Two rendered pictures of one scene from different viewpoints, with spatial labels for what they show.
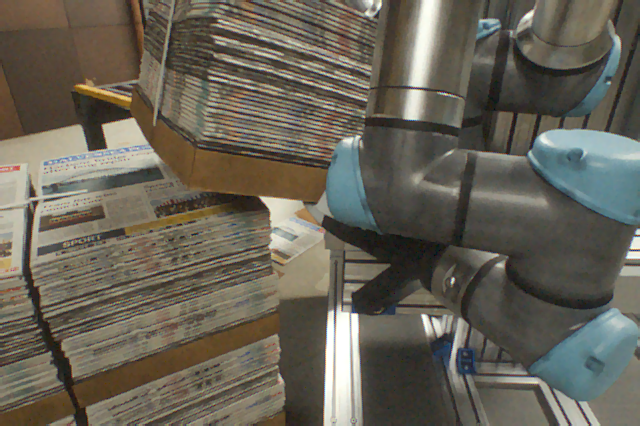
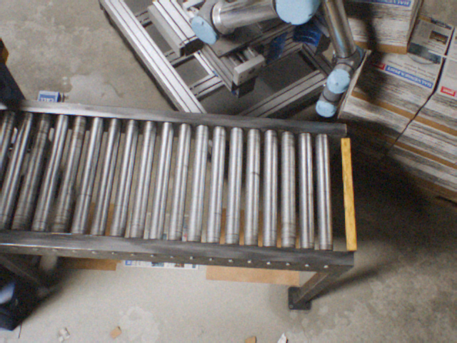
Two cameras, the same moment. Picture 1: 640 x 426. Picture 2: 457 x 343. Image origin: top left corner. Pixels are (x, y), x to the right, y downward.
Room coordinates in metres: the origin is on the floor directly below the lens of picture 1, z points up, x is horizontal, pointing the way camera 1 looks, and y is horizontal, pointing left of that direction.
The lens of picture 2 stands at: (2.07, 0.80, 2.38)
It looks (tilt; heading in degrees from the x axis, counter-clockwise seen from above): 65 degrees down; 224
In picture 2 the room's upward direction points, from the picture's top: 10 degrees clockwise
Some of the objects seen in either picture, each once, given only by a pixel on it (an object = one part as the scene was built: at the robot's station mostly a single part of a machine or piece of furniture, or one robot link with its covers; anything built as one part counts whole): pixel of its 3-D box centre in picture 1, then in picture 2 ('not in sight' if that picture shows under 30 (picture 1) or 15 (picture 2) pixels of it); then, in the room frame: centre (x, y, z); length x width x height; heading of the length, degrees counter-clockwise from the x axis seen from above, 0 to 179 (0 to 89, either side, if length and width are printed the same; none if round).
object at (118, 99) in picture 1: (111, 97); (348, 192); (1.26, 0.61, 0.81); 0.43 x 0.03 x 0.02; 51
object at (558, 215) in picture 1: (549, 210); not in sight; (0.28, -0.17, 0.95); 0.11 x 0.08 x 0.11; 69
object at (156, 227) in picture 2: not in sight; (162, 179); (1.77, 0.18, 0.77); 0.47 x 0.05 x 0.05; 51
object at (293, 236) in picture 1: (288, 238); (163, 240); (1.80, 0.16, 0.00); 0.37 x 0.29 x 0.01; 141
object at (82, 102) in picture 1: (234, 79); (156, 251); (1.93, 0.38, 0.74); 1.34 x 0.05 x 0.12; 141
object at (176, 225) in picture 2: not in sight; (180, 181); (1.72, 0.22, 0.77); 0.47 x 0.05 x 0.05; 51
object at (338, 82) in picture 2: not in sight; (338, 82); (1.07, 0.29, 0.94); 0.11 x 0.08 x 0.11; 26
